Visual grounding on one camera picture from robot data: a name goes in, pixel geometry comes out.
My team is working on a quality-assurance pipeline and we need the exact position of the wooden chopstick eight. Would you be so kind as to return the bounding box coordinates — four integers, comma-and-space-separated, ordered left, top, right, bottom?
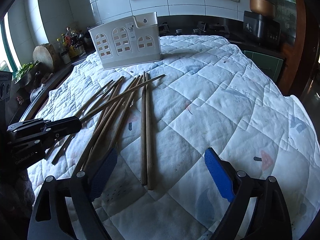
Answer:
44, 80, 115, 159

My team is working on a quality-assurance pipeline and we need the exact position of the wooden chopstick six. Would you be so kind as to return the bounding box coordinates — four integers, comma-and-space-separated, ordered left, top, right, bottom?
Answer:
75, 76, 125, 173

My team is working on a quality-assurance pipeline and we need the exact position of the wooden chopstick seven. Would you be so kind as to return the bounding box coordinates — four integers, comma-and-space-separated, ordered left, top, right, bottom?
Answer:
51, 79, 118, 165

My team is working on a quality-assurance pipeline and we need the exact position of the wooden chopstick nine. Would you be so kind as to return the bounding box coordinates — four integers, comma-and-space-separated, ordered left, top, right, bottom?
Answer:
80, 76, 139, 170

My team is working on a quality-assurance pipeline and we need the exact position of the wooden chopstick four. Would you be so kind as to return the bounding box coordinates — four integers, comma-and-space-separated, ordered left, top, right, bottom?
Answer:
109, 89, 137, 149

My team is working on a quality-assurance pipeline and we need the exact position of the wooden chopstick ten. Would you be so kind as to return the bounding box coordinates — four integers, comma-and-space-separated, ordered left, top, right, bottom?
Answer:
92, 76, 124, 138

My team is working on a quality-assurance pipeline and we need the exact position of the wooden chopstick three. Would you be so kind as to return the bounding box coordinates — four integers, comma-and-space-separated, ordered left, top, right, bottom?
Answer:
80, 74, 165, 122

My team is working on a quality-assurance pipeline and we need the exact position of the wooden chopstick two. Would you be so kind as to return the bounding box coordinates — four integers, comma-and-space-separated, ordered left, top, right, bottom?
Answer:
140, 86, 148, 186

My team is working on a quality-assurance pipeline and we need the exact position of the wooden chopstick one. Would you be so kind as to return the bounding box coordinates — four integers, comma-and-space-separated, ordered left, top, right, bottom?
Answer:
145, 84, 153, 190

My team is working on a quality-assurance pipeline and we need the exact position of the metal bowl of greens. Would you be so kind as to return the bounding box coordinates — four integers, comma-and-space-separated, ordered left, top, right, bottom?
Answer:
15, 61, 40, 88

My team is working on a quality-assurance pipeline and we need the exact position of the round wooden cutting board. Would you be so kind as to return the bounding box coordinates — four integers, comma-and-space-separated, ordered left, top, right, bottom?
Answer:
33, 43, 60, 73

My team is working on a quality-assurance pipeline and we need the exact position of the sauce bottles cluster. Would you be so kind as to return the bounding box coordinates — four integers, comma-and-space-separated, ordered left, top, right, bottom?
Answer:
56, 27, 86, 64

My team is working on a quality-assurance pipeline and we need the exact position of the white quilted cloth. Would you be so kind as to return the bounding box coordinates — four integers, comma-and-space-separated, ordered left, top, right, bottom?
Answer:
37, 35, 319, 239

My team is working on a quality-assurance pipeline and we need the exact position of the white plastic utensil holder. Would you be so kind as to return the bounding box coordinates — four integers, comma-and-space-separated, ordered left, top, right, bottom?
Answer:
89, 12, 162, 69

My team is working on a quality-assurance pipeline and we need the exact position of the wooden glass cabinet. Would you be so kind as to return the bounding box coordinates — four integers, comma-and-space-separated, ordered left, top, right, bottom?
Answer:
251, 0, 320, 95

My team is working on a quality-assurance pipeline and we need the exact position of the gas stove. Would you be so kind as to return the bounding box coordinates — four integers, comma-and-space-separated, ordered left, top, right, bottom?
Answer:
158, 21, 230, 37

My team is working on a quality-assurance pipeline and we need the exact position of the black rice cooker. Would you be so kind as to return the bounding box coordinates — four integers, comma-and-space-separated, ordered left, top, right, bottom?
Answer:
243, 11, 281, 43

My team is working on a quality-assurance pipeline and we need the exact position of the copper coloured pot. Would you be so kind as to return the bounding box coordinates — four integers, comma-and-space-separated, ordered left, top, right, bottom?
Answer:
249, 0, 276, 18

